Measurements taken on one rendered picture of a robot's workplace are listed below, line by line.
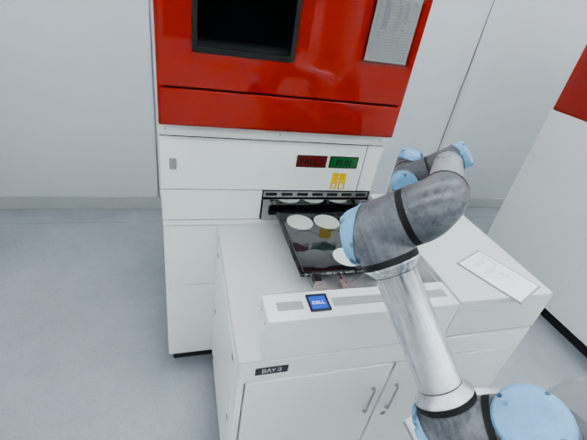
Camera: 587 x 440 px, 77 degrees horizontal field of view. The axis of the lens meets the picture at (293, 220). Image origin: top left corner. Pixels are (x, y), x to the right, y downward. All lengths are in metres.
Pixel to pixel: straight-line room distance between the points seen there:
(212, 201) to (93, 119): 1.64
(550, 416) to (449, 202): 0.39
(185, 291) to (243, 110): 0.82
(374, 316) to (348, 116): 0.68
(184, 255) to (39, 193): 1.87
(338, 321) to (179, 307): 0.92
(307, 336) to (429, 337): 0.34
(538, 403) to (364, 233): 0.40
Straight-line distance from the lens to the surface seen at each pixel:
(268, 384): 1.10
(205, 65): 1.18
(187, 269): 1.58
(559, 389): 1.04
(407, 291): 0.74
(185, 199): 1.39
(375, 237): 0.71
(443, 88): 3.43
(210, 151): 1.31
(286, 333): 0.95
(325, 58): 1.24
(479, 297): 1.21
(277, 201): 1.42
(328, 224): 1.40
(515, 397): 0.81
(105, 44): 2.76
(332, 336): 1.01
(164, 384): 1.97
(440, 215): 0.70
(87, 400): 1.99
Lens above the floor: 1.63
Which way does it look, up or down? 32 degrees down
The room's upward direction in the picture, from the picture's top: 10 degrees clockwise
